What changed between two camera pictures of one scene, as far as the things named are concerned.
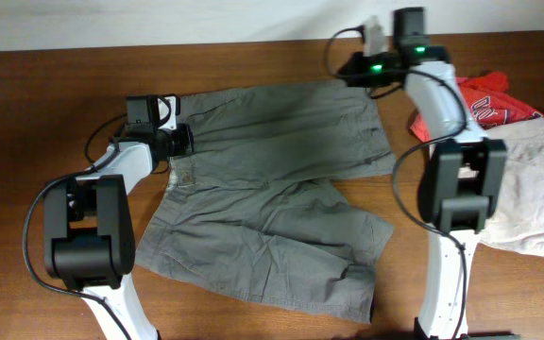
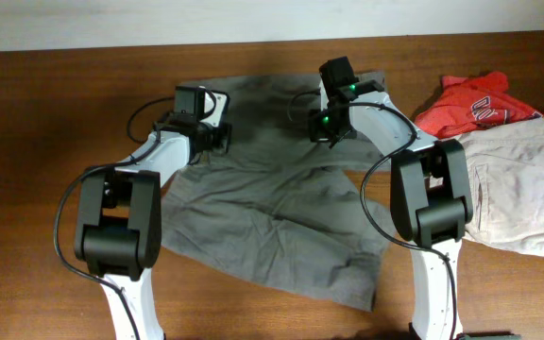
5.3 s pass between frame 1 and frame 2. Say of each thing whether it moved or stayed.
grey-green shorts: moved
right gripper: moved
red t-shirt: stayed
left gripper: moved
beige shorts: stayed
